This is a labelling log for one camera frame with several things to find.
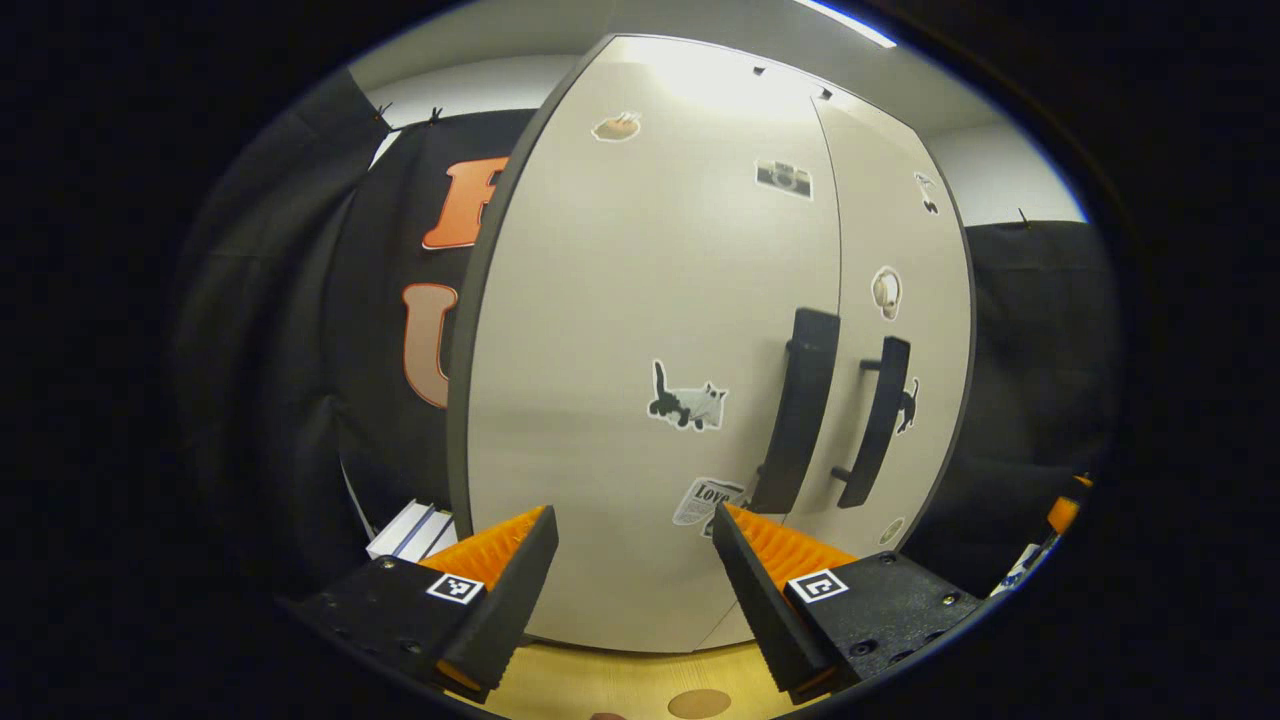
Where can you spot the blue-grey book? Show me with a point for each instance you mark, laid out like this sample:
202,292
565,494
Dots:
422,528

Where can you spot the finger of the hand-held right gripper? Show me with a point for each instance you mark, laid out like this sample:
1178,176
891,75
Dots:
1062,515

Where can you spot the white book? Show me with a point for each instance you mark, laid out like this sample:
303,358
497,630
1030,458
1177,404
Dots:
395,535

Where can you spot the white and grey cabinet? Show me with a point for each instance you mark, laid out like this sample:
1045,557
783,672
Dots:
470,300

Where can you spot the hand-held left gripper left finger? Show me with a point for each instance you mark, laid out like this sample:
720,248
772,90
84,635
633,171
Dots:
505,610

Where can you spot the white cabinet door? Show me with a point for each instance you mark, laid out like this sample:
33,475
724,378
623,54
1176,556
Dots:
900,240
620,300

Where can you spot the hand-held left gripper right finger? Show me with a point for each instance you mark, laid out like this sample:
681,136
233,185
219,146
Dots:
760,610

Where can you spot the black backdrop cloth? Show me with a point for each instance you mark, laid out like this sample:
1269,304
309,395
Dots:
280,350

